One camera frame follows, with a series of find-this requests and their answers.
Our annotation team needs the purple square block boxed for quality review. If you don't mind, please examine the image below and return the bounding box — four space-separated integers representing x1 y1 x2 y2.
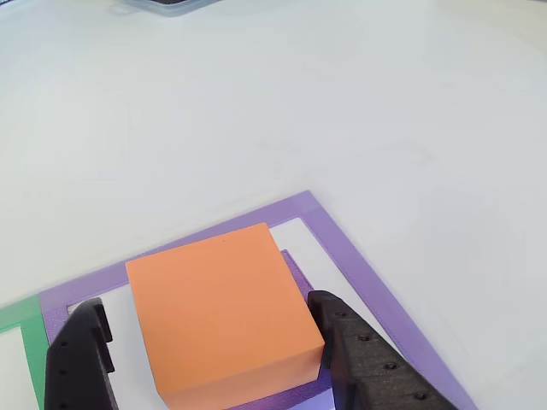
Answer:
226 249 337 410

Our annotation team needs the orange square block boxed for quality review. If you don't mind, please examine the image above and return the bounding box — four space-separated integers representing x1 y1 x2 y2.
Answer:
125 221 326 410

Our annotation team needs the grey flat device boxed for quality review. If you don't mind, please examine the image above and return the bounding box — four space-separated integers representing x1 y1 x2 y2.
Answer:
105 0 224 19

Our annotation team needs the green square frame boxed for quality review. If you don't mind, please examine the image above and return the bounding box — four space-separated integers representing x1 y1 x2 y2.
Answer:
0 294 49 410

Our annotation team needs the purple square frame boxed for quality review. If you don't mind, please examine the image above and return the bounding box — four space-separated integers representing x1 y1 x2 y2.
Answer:
38 190 480 410

